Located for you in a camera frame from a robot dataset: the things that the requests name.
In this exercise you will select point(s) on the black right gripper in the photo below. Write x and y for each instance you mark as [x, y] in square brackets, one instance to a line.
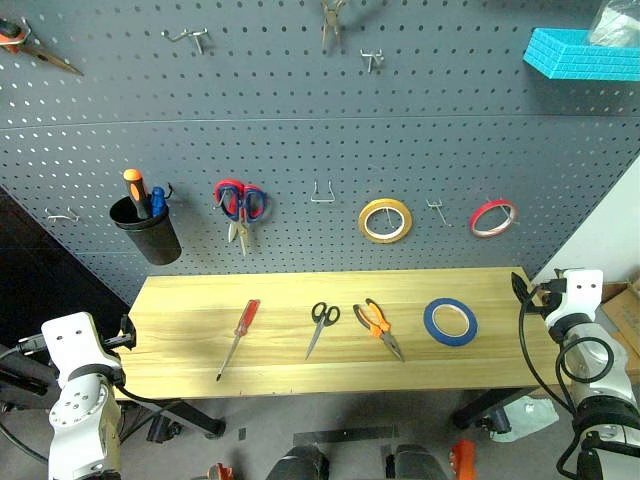
[547, 297]

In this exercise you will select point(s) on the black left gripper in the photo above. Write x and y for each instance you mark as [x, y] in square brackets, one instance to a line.
[114, 341]

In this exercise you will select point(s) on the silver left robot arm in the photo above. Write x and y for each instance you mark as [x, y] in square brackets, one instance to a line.
[82, 425]

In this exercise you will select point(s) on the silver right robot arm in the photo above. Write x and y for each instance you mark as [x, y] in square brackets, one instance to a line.
[602, 400]

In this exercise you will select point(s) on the grey metal pegboard wall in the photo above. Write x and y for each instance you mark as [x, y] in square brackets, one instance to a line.
[300, 140]

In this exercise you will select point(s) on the red tape roll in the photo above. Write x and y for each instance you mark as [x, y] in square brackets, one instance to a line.
[481, 222]

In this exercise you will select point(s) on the blue tape roll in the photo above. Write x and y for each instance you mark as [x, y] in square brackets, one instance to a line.
[440, 335]

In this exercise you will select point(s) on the black plastic cup holder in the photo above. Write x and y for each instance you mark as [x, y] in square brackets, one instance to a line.
[152, 237]

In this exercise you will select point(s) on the brown cardboard box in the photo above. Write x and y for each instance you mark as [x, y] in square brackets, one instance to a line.
[622, 325]

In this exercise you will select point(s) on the black metal table leg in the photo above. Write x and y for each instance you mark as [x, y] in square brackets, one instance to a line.
[487, 405]
[195, 417]

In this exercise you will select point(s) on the single prong metal hook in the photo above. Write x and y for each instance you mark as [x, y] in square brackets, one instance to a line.
[440, 210]

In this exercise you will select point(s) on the white plastic bag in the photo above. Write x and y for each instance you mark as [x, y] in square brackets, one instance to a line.
[530, 415]

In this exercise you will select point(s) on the yellow tape roll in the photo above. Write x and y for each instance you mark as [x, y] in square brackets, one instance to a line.
[367, 227]

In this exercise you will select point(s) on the small orange plastic object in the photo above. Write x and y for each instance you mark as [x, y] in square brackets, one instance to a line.
[220, 472]

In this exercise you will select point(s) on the dark rounded shape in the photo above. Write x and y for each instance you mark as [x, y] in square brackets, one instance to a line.
[300, 465]
[417, 465]

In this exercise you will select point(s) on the grey metal floor strip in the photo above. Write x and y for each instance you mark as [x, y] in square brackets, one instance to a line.
[345, 434]

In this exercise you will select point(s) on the cyan plastic basket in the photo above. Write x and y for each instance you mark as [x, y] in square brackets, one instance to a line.
[575, 60]

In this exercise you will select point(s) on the clear plastic bag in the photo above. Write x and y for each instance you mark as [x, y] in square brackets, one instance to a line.
[617, 25]

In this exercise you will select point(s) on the bare metal pliers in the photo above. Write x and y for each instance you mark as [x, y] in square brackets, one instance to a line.
[331, 22]

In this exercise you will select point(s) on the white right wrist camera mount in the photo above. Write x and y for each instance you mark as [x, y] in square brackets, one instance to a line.
[575, 295]

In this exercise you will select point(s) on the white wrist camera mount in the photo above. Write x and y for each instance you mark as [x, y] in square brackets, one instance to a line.
[575, 295]
[75, 342]

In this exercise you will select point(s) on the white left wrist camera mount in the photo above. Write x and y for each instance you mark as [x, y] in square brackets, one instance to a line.
[75, 342]

